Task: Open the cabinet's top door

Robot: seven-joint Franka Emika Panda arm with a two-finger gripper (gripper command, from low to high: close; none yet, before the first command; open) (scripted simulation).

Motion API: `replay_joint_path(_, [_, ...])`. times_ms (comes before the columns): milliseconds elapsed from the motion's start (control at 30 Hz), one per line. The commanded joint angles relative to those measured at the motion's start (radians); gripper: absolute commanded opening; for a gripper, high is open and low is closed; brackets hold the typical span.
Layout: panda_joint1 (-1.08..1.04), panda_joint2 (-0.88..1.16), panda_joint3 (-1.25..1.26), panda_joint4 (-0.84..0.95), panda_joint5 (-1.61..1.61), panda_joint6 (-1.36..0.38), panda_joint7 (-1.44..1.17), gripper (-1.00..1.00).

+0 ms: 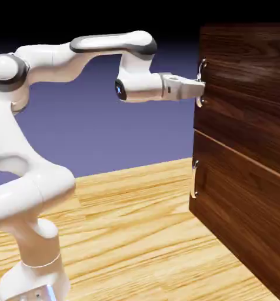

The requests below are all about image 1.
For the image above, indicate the dark wood cabinet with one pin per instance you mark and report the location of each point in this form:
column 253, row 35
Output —
column 248, row 164

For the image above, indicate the dark wood cabinet door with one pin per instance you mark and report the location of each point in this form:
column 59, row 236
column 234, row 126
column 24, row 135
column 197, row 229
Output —
column 246, row 94
column 238, row 211

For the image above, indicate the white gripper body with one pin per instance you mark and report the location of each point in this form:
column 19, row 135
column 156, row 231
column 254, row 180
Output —
column 191, row 89

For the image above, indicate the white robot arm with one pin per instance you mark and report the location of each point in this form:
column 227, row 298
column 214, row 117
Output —
column 36, row 178

